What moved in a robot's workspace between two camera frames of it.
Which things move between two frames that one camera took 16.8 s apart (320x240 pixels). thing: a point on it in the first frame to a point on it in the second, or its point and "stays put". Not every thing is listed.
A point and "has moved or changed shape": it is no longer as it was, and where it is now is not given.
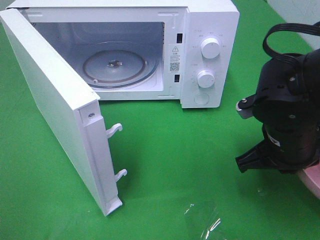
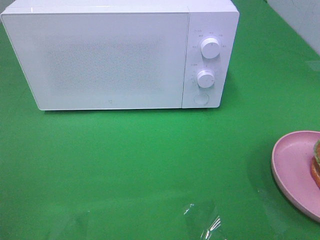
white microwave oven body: x=187 y=50 stays put
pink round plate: x=310 y=176 has moved or changed shape
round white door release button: x=201 y=99 stays put
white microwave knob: x=206 y=78 stays put
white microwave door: x=71 y=114 to x=101 y=60
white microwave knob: x=210 y=48 stays put
